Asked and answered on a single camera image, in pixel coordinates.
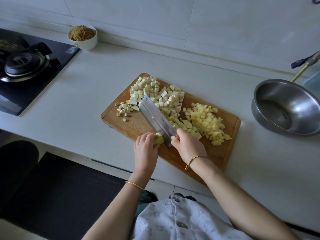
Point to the person's left hand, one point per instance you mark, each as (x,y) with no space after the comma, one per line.
(146,155)

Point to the person's right hand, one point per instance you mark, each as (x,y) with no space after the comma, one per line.
(189,145)

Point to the green cucumber half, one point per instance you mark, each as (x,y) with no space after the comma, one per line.
(159,139)

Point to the peeled yellow potato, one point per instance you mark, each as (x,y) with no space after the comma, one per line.
(207,121)

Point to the pile of garlic cloves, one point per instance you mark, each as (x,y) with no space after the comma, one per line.
(123,110)

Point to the pile of white diced vegetable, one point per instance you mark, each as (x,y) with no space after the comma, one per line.
(172,97)

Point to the person's right forearm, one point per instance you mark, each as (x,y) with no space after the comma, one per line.
(245,202)

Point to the person's left forearm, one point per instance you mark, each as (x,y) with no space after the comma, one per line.
(115,212)

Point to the gold bangle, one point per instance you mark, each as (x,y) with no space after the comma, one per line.
(134,185)

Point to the wooden cutting board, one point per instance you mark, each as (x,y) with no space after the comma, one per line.
(129,126)

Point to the dark green trousers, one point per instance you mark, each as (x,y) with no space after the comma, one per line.
(146,198)

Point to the white patterned garment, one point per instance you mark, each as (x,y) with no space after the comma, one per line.
(187,222)

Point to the black floor mat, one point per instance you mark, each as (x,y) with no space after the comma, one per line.
(62,197)

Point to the deep stainless steel bowl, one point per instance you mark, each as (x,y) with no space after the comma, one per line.
(295,105)

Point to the white bowl of noodles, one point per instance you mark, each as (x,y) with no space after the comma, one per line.
(82,37)

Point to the black gas stove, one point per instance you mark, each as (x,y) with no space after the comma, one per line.
(30,80)

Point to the light blue plastic board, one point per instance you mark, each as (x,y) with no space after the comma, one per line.
(314,82)

